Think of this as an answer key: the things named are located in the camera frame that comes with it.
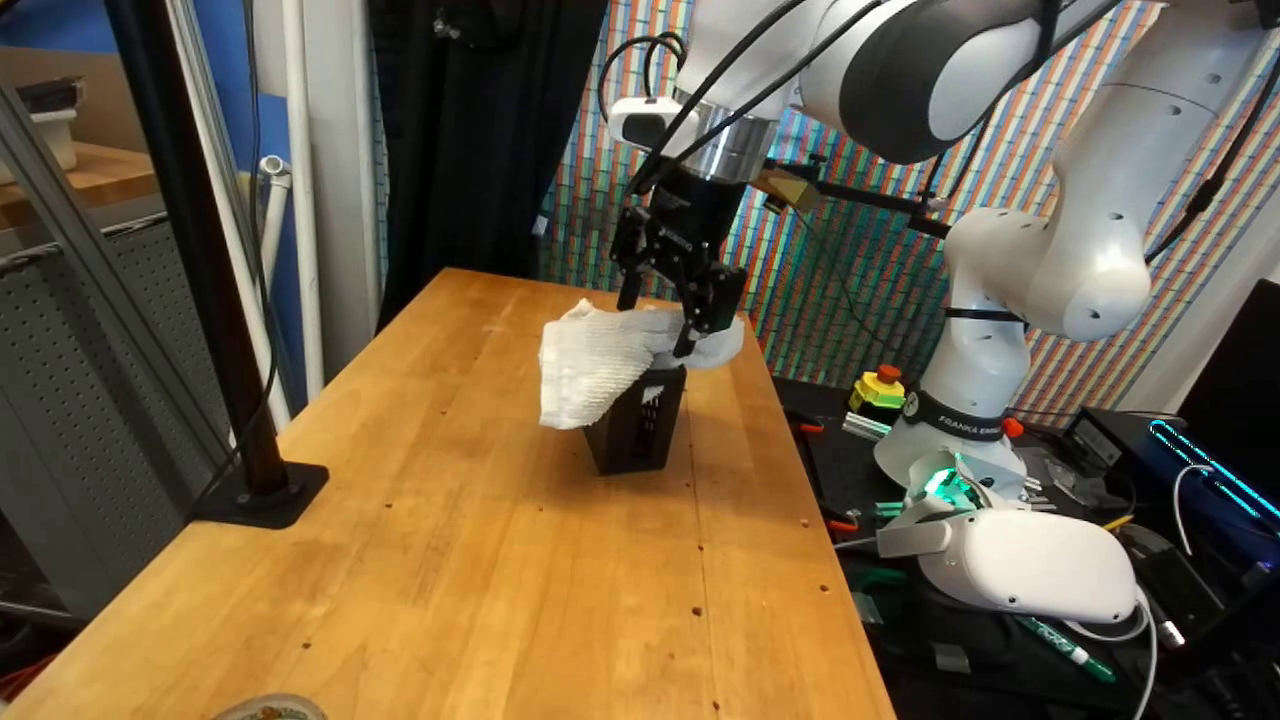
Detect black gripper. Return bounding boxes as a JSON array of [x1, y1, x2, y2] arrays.
[[610, 174, 753, 362]]

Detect white terry towel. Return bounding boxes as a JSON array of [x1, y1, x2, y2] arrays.
[[536, 295, 753, 435]]

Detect black perforated plastic box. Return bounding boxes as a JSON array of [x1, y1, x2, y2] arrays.
[[578, 358, 692, 481]]

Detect black power box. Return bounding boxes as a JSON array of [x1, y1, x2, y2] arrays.
[[1056, 406, 1156, 478]]

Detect striped fabric backdrop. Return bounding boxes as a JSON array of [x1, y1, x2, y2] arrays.
[[531, 0, 1280, 432]]

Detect yellow red emergency stop button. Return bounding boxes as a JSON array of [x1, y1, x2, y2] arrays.
[[849, 362, 912, 428]]

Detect black curtain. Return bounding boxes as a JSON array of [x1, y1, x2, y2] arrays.
[[366, 0, 610, 331]]

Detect white VR headset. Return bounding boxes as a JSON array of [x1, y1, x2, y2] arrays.
[[871, 508, 1148, 628]]

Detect black pole stand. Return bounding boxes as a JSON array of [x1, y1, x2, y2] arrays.
[[105, 0, 330, 532]]

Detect silver aluminium upright bar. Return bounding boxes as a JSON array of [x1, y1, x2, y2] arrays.
[[158, 0, 296, 435]]

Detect green pen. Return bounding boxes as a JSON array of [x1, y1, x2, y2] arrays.
[[1015, 614, 1118, 689]]

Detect grey diagonal metal bar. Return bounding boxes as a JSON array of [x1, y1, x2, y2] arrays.
[[0, 83, 244, 455]]

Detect black case blue edges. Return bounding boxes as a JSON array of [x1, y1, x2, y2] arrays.
[[1138, 413, 1280, 576]]

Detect wooden shelf board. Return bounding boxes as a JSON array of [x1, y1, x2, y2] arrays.
[[0, 141, 166, 233]]

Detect grey pegboard panel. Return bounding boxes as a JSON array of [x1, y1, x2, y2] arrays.
[[0, 212, 235, 617]]

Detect white plastic bin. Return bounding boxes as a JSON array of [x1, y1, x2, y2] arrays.
[[14, 78, 87, 178]]

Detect brass cable connector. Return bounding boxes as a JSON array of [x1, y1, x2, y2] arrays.
[[760, 162, 825, 216]]

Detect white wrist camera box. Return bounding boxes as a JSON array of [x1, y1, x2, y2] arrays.
[[604, 94, 692, 153]]

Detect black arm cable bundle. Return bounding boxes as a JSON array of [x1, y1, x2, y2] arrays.
[[642, 0, 925, 186]]

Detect black camera cable loop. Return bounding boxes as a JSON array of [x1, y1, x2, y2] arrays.
[[593, 33, 692, 114]]

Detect white cable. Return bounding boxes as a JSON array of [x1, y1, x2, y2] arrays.
[[1124, 594, 1162, 720]]

